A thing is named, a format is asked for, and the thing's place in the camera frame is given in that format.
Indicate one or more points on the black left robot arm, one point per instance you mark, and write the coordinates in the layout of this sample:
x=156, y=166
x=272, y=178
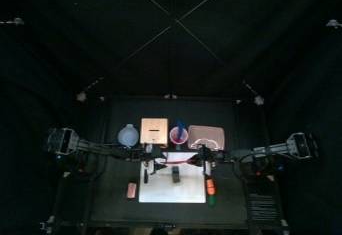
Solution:
x=66, y=141

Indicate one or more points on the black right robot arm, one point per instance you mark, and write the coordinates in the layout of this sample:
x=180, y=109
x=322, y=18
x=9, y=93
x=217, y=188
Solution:
x=302, y=145

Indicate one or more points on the dark sushi roll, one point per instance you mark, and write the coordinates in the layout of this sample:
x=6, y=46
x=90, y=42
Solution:
x=176, y=174

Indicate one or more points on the white cutting board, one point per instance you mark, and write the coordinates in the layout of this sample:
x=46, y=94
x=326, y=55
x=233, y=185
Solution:
x=173, y=189

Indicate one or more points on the pink toy sushi piece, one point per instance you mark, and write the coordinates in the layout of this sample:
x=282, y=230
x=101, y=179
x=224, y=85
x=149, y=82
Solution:
x=131, y=190

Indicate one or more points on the small black toy piece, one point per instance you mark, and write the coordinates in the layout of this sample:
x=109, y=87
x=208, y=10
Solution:
x=145, y=176

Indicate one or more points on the red thin rod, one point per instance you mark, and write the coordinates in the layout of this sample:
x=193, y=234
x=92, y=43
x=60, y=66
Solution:
x=176, y=162

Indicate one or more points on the wooden box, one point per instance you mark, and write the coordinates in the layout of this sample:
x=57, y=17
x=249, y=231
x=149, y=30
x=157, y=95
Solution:
x=153, y=131

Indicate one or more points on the pink cup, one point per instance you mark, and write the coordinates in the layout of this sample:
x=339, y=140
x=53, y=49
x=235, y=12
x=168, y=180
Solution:
x=179, y=136

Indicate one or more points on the light blue bowl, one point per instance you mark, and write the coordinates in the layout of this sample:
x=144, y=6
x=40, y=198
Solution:
x=127, y=135

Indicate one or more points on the blue utensil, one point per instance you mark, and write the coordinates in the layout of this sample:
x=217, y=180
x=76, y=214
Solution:
x=179, y=130

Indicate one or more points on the white printed label sheet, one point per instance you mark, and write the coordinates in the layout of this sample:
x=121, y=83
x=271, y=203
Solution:
x=261, y=207

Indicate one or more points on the silver frame centre bracket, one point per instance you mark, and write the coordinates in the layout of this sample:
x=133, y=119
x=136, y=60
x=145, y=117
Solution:
x=169, y=96

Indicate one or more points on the silver frame corner bracket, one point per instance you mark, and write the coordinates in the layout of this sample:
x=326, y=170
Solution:
x=80, y=96
x=332, y=23
x=259, y=100

